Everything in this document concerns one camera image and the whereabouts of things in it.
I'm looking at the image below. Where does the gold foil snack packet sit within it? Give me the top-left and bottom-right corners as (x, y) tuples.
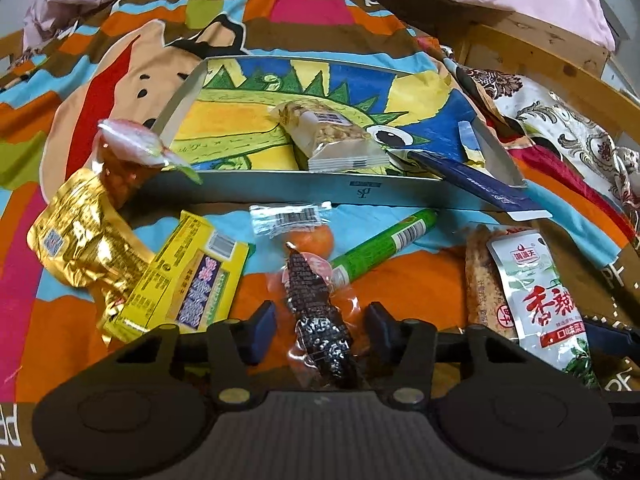
(27, 167), (157, 346)

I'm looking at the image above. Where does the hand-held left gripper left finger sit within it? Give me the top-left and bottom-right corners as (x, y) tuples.
(95, 301), (279, 408)

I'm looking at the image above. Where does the green sausage stick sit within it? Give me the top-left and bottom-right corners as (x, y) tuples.
(327, 208), (439, 289)

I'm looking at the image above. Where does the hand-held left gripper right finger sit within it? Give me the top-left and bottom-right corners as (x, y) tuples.
(364, 302), (543, 408)

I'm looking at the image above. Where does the clear peanut snack packet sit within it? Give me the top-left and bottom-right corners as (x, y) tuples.
(272, 100), (391, 173)

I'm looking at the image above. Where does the brown cracker packet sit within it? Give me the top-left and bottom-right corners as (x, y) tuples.
(464, 225), (519, 341)

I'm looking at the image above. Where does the colourful shallow cardboard box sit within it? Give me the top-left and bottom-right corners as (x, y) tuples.
(150, 55), (529, 211)

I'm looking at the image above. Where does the white and green snack packet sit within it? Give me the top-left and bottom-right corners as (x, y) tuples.
(486, 229), (601, 391)

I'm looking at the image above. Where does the colourful printed blanket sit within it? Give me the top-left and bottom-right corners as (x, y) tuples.
(0, 0), (640, 477)

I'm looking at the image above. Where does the blue sachet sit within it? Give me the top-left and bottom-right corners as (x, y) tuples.
(400, 149), (553, 222)

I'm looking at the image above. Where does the orange jelly cup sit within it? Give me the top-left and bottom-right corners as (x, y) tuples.
(97, 119), (203, 211)

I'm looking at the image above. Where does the clear packet with orange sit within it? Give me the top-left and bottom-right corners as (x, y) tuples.
(249, 201), (335, 262)

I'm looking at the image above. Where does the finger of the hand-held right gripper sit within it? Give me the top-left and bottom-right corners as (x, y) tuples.
(582, 320), (636, 357)

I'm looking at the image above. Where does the vacuum-packed black corn cob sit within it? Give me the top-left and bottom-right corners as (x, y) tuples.
(277, 242), (362, 391)

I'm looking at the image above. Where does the yellow snack packet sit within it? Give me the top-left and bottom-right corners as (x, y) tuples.
(117, 210), (251, 336)

